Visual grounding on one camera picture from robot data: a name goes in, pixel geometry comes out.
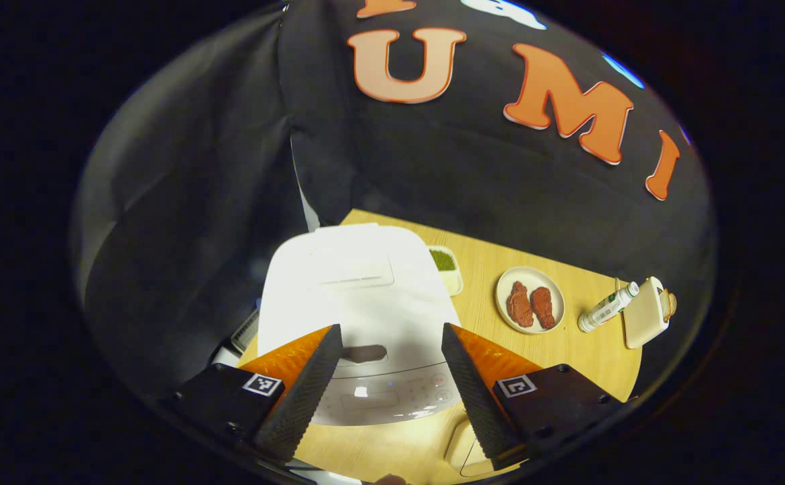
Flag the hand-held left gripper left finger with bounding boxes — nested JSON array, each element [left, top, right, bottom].
[[160, 323, 344, 463]]

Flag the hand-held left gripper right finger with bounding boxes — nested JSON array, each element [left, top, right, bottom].
[[441, 322, 625, 471]]

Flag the white rice cooker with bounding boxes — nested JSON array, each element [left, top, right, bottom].
[[256, 224, 464, 427]]

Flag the clear plastic container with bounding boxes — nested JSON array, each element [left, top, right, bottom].
[[445, 418, 501, 478]]

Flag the white flat tray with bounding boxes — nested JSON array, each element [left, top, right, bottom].
[[230, 309, 261, 354]]

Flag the red meat piece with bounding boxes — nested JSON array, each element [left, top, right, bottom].
[[530, 286, 556, 329], [506, 281, 534, 328]]

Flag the white divided bean dish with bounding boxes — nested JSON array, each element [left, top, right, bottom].
[[428, 245, 464, 297]]

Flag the white round plate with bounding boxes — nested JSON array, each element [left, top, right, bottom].
[[495, 266, 566, 335]]

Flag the white bottle green cap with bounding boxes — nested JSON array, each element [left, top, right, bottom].
[[577, 282, 640, 333]]

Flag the white toaster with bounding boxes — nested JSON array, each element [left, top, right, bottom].
[[622, 276, 677, 350]]

